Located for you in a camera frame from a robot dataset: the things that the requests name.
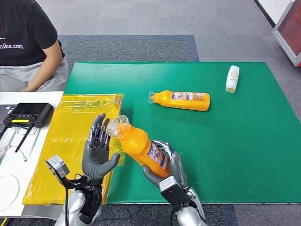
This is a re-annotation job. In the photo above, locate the dark laptop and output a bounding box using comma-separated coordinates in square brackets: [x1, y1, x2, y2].
[0, 104, 15, 122]

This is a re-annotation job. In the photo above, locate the person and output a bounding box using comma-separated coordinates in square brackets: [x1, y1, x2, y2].
[0, 0, 69, 93]

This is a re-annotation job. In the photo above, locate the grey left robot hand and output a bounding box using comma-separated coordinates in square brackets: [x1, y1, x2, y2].
[81, 113, 121, 181]

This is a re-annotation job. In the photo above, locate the small white bottle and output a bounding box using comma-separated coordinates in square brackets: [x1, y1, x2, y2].
[225, 65, 240, 94]

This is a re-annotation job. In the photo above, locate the black remote controller with antennas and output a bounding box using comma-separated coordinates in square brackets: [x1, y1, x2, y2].
[0, 102, 54, 153]

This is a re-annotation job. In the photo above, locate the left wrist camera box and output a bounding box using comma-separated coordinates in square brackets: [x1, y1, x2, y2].
[45, 154, 71, 179]

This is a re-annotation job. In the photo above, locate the thin white cable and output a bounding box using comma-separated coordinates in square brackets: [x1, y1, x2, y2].
[0, 144, 28, 162]

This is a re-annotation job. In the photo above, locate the green table mat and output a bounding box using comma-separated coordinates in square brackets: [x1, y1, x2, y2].
[63, 61, 301, 205]

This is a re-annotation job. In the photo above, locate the looped white cable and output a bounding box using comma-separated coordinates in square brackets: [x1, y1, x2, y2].
[0, 174, 20, 213]

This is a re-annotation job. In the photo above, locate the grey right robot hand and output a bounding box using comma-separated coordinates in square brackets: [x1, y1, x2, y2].
[142, 139, 189, 192]

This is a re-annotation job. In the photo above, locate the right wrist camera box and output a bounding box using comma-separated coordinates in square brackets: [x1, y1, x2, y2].
[158, 176, 192, 209]

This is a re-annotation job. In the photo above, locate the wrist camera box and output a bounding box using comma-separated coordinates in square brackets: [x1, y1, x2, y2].
[158, 176, 192, 209]
[45, 154, 71, 179]

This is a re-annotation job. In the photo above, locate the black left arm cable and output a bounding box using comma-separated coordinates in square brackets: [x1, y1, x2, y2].
[64, 174, 91, 226]

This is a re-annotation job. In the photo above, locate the orange bottle with clear cap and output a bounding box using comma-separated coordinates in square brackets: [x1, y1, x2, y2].
[107, 114, 171, 179]
[148, 90, 210, 112]

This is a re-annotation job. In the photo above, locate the white-framed red cabinet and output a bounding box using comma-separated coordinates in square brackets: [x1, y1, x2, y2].
[272, 0, 301, 67]

